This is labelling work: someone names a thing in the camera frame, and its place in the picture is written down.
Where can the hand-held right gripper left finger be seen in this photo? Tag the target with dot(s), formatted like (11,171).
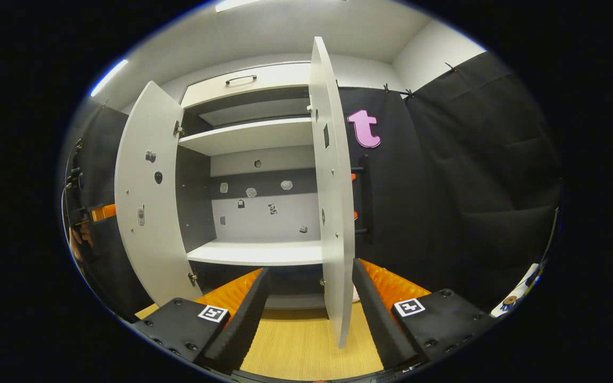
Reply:
(248,319)

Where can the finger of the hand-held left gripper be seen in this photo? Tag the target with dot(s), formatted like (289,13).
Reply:
(104,213)

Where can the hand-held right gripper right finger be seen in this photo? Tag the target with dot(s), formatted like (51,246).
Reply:
(375,319)

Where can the white shoe cabinet door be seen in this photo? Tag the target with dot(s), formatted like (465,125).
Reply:
(147,239)
(333,213)

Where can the grey double-door shoe cabinet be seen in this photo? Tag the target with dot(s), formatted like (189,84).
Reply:
(253,135)

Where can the black backdrop cloth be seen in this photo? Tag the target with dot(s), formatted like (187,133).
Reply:
(445,213)

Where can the narrow ceiling light strip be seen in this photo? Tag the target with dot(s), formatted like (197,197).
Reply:
(108,78)

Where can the white blue printed object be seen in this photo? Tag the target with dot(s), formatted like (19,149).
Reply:
(516,292)

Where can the row of black clips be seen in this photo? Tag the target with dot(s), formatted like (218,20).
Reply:
(386,87)

